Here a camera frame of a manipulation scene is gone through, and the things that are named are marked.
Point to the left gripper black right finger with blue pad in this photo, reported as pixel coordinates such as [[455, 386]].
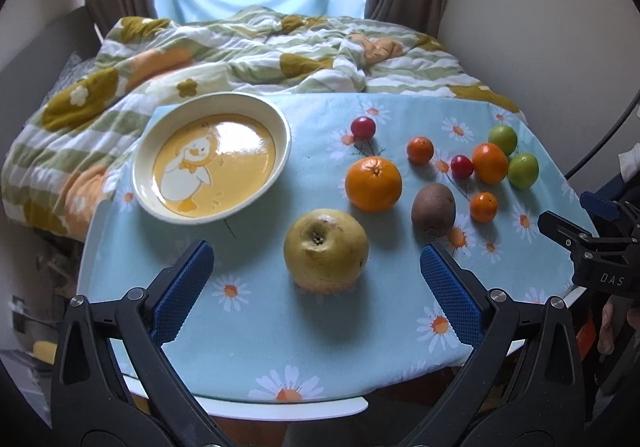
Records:
[[522, 384]]

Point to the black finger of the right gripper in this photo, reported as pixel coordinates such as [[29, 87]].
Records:
[[568, 235]]

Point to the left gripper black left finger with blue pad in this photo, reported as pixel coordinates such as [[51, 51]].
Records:
[[112, 384]]

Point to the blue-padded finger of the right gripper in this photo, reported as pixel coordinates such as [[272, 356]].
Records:
[[602, 208]]

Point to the green tomato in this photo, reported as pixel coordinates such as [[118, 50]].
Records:
[[523, 170], [504, 137]]

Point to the small orange tangerine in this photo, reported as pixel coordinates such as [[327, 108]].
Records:
[[420, 150], [483, 207]]

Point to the orange tomato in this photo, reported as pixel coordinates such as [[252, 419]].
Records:
[[490, 163]]

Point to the red cherry tomato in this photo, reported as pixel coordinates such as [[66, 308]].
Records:
[[461, 167], [363, 128]]

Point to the brown kiwi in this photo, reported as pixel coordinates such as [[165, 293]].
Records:
[[433, 210]]

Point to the large orange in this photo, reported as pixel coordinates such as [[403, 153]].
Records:
[[373, 184]]

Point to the large yellow pear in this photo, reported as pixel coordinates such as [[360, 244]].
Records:
[[325, 251]]

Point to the person's right hand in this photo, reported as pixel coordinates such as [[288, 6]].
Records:
[[607, 334]]

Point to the blue daisy tablecloth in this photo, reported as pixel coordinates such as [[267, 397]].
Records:
[[254, 336]]

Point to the striped floral quilt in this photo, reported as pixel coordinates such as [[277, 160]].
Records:
[[70, 152]]

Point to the cream bowl with duck print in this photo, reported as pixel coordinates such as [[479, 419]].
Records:
[[210, 157]]

